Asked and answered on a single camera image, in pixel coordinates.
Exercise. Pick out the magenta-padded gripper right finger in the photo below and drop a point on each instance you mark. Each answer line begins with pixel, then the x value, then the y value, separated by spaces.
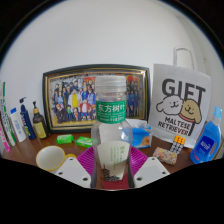
pixel 148 170

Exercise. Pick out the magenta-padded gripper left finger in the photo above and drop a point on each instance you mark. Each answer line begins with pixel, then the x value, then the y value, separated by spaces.
pixel 75 170

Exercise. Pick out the clear green-labelled drink bottle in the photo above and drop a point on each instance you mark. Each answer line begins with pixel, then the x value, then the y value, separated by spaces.
pixel 111 116

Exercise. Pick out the small patterned packet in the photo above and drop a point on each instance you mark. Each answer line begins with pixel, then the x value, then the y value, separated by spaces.
pixel 165 155

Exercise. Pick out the white mug with yellow rim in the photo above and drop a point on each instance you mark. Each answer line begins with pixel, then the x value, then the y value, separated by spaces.
pixel 50 158

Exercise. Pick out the green soap bar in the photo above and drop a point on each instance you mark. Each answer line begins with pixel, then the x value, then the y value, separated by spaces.
pixel 85 141
pixel 65 138

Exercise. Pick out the blue tissue pack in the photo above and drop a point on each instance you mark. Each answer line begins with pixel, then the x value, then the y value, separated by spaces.
pixel 141 135

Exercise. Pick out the small orange white cube pack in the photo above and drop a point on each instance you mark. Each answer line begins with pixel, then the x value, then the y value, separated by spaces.
pixel 177 144

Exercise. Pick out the brown bottle with yellow label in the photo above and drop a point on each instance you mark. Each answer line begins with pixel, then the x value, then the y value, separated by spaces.
pixel 39 123

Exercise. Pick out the blue detergent bottle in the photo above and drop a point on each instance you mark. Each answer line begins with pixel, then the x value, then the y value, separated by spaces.
pixel 206 141

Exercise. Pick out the white bottle with blue cap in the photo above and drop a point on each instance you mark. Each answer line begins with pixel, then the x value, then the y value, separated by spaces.
pixel 17 125

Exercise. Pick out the framed group photo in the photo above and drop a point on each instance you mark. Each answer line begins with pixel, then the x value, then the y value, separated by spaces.
pixel 73 96

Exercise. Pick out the white paper gift bag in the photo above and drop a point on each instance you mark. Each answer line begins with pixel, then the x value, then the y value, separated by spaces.
pixel 181 103

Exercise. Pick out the pink shuttlecock tube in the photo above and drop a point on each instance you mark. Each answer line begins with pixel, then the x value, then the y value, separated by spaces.
pixel 2 136

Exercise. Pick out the white green shuttlecock tube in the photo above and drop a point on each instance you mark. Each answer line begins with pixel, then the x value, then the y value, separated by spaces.
pixel 6 116

